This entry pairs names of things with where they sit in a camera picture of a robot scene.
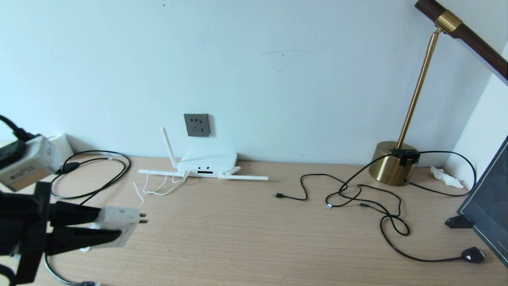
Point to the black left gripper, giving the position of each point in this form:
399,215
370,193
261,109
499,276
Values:
24,222

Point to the white power adapter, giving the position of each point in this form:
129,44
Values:
119,218

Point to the white wifi router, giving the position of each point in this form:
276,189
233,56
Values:
206,161

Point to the white toilet paper roll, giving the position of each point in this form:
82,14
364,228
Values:
65,149

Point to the brass desk lamp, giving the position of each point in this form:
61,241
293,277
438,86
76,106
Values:
387,164

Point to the small black inline box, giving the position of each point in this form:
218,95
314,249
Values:
405,155

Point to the crumpled white tissue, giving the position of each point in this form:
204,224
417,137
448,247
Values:
446,177

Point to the dark monitor with stand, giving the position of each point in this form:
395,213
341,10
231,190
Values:
490,206

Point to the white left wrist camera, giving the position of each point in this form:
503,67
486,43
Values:
35,163

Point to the grey wall socket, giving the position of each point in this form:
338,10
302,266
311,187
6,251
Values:
197,125

